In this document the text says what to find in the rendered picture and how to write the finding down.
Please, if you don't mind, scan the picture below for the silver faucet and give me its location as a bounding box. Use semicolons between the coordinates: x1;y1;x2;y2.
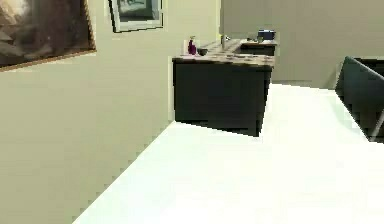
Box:
220;34;231;51

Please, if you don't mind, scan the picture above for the dark brown framed painting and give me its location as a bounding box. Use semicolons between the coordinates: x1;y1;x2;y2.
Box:
0;0;98;73

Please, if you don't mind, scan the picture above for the black kitchen counter speckled top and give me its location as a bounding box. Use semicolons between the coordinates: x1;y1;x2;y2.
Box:
171;38;278;138

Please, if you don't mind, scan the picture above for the white framed picture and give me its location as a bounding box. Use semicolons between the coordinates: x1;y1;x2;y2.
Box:
108;0;165;34

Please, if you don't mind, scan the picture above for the purple bottle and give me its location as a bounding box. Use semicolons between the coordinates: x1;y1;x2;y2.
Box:
187;35;198;56

